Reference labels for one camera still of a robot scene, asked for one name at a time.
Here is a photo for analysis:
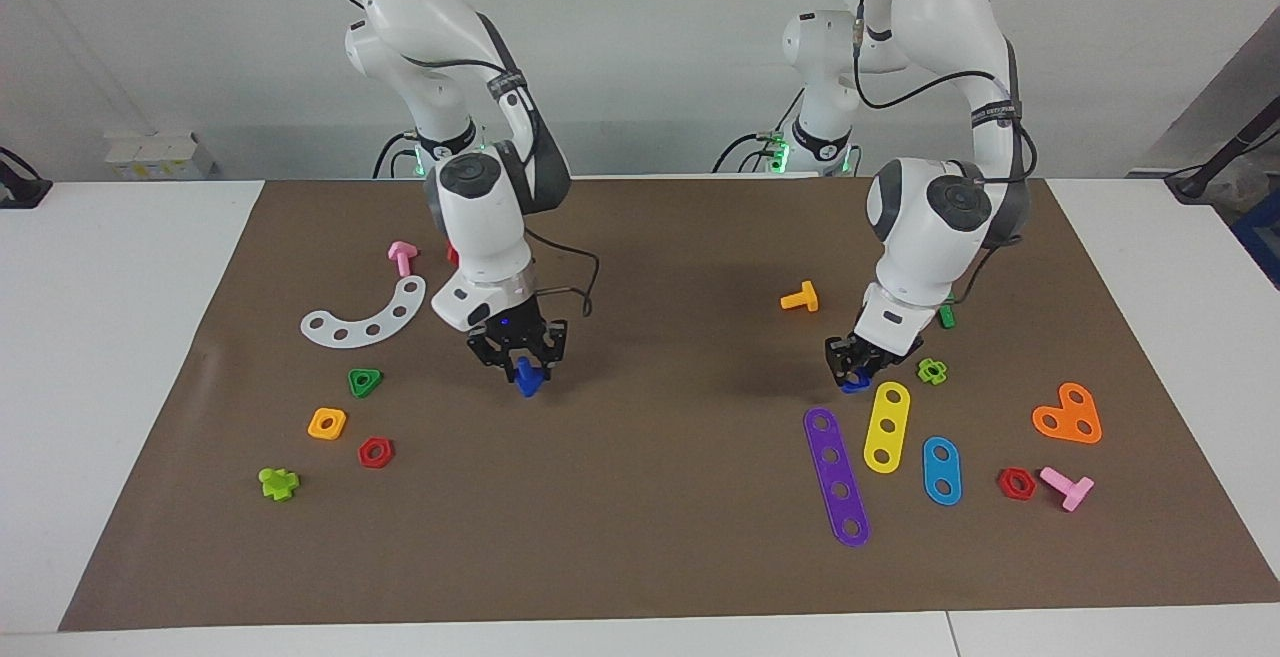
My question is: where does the black stand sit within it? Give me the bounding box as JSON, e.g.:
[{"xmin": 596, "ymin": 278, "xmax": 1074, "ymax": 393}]
[{"xmin": 1165, "ymin": 97, "xmax": 1280, "ymax": 203}]

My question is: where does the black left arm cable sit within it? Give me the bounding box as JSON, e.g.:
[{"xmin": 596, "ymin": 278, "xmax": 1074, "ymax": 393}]
[{"xmin": 845, "ymin": 0, "xmax": 1041, "ymax": 303}]

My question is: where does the white curved five-hole plate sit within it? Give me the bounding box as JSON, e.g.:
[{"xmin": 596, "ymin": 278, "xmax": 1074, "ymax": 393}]
[{"xmin": 300, "ymin": 275, "xmax": 428, "ymax": 349}]

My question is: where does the blue two-hole plastic plate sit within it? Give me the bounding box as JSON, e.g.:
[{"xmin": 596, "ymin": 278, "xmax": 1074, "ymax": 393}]
[{"xmin": 922, "ymin": 436, "xmax": 963, "ymax": 507}]

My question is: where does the black left base cable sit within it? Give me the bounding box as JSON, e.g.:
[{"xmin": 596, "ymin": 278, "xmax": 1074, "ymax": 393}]
[{"xmin": 712, "ymin": 132, "xmax": 791, "ymax": 175}]

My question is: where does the purple four-hole plastic plate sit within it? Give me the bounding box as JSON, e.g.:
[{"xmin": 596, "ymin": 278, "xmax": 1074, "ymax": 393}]
[{"xmin": 803, "ymin": 407, "xmax": 872, "ymax": 548}]

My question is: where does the blue crate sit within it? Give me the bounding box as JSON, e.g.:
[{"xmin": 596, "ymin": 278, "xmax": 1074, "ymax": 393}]
[{"xmin": 1232, "ymin": 187, "xmax": 1280, "ymax": 288}]

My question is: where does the black clamp with cable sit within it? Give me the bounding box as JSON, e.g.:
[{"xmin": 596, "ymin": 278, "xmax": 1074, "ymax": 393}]
[{"xmin": 0, "ymin": 147, "xmax": 53, "ymax": 210}]

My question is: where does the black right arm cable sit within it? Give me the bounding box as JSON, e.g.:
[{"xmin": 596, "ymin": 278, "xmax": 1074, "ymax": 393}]
[{"xmin": 298, "ymin": 0, "xmax": 603, "ymax": 320}]

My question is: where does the brown table mat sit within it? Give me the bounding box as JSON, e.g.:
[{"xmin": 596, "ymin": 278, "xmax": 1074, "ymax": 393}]
[{"xmin": 58, "ymin": 177, "xmax": 1280, "ymax": 633}]

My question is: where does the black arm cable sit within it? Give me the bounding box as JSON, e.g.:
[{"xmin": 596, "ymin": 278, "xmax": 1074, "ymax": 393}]
[
  {"xmin": 845, "ymin": 0, "xmax": 1041, "ymax": 303},
  {"xmin": 298, "ymin": 0, "xmax": 603, "ymax": 320}
]

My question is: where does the yellow three-hole plastic plate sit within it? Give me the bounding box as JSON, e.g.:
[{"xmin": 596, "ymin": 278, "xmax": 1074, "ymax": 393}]
[{"xmin": 863, "ymin": 381, "xmax": 912, "ymax": 475}]

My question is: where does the orange heart-shaped plastic plate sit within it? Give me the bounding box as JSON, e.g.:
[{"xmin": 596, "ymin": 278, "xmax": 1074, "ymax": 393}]
[{"xmin": 1031, "ymin": 382, "xmax": 1103, "ymax": 445}]

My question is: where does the white cardboard box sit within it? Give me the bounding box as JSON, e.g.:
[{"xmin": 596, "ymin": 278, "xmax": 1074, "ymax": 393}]
[{"xmin": 105, "ymin": 130, "xmax": 216, "ymax": 181}]

